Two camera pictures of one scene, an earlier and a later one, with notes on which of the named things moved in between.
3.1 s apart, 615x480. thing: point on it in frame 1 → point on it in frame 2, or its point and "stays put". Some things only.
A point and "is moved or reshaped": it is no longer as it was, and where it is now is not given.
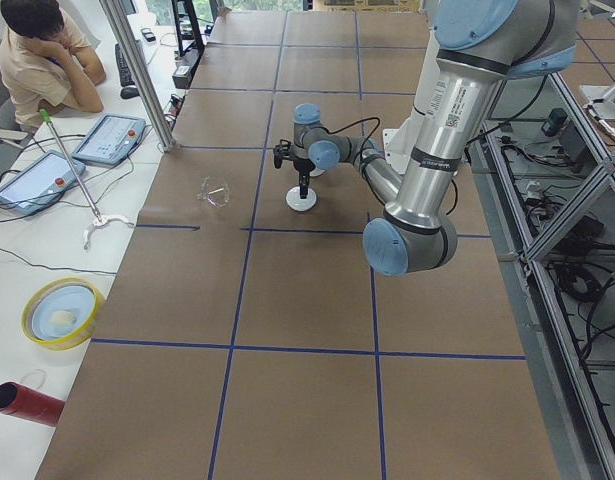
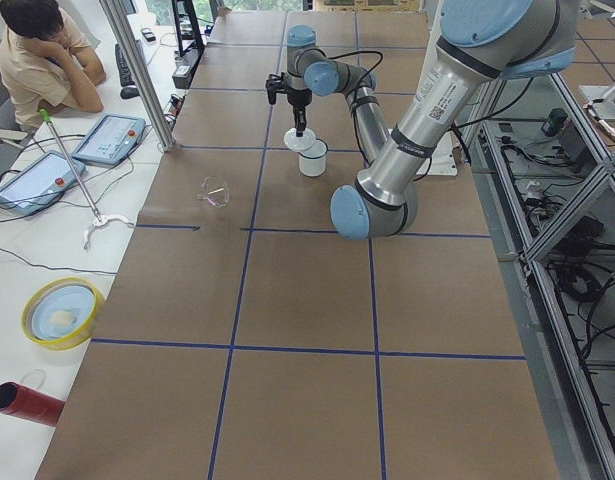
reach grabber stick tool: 101,220 stays put
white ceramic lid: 295,202 is moved or reshaped
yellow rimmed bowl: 61,313 stays put
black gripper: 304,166 → 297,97
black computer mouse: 129,92 stays put
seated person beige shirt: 48,62 stays put
